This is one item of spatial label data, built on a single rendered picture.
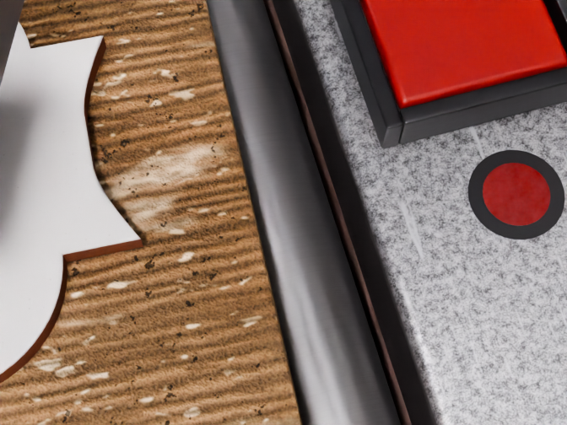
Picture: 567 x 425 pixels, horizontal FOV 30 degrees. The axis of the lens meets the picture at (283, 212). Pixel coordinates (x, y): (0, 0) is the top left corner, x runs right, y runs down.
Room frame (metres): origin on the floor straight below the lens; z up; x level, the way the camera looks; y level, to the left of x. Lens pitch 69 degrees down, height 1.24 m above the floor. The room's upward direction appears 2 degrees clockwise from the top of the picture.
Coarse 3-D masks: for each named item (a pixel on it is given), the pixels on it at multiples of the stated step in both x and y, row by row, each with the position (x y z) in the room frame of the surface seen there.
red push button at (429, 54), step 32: (384, 0) 0.20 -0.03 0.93; (416, 0) 0.20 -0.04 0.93; (448, 0) 0.20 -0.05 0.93; (480, 0) 0.20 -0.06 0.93; (512, 0) 0.20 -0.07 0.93; (384, 32) 0.19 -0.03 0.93; (416, 32) 0.19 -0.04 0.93; (448, 32) 0.19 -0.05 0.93; (480, 32) 0.19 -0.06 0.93; (512, 32) 0.19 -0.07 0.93; (544, 32) 0.19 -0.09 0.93; (384, 64) 0.17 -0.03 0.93; (416, 64) 0.17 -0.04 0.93; (448, 64) 0.17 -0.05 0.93; (480, 64) 0.17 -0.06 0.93; (512, 64) 0.17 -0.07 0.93; (544, 64) 0.18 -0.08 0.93; (416, 96) 0.16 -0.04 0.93; (448, 96) 0.16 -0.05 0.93
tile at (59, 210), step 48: (48, 48) 0.17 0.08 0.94; (96, 48) 0.17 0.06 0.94; (0, 96) 0.15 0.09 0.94; (48, 96) 0.15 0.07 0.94; (0, 144) 0.13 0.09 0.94; (48, 144) 0.13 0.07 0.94; (0, 192) 0.12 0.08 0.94; (48, 192) 0.12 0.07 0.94; (96, 192) 0.12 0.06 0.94; (0, 240) 0.10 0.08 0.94; (48, 240) 0.10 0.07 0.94; (96, 240) 0.10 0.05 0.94; (0, 288) 0.09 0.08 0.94; (48, 288) 0.09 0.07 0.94; (0, 336) 0.07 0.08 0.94
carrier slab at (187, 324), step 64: (64, 0) 0.19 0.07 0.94; (128, 0) 0.19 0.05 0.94; (192, 0) 0.19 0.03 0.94; (128, 64) 0.17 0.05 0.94; (192, 64) 0.17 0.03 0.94; (128, 128) 0.14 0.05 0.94; (192, 128) 0.14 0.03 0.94; (128, 192) 0.12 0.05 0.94; (192, 192) 0.12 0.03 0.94; (128, 256) 0.10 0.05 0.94; (192, 256) 0.10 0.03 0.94; (256, 256) 0.10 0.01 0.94; (64, 320) 0.08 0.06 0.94; (128, 320) 0.08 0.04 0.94; (192, 320) 0.08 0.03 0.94; (256, 320) 0.08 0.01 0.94; (0, 384) 0.06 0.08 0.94; (64, 384) 0.06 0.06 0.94; (128, 384) 0.06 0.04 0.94; (192, 384) 0.06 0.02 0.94; (256, 384) 0.06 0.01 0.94
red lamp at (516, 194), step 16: (496, 176) 0.14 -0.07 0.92; (512, 176) 0.14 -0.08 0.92; (528, 176) 0.14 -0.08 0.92; (496, 192) 0.13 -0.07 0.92; (512, 192) 0.13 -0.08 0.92; (528, 192) 0.13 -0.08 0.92; (544, 192) 0.13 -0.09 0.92; (496, 208) 0.13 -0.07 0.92; (512, 208) 0.13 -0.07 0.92; (528, 208) 0.13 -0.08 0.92; (544, 208) 0.13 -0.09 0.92; (512, 224) 0.12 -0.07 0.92
